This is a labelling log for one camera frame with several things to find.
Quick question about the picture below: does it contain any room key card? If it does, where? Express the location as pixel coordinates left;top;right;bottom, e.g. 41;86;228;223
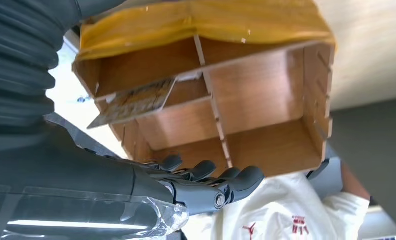
86;77;177;130

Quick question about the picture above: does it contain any person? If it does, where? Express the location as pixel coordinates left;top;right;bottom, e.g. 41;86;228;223
181;161;371;240

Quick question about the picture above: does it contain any wooden divided organizer box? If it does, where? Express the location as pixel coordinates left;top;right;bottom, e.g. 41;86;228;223
72;33;334;178

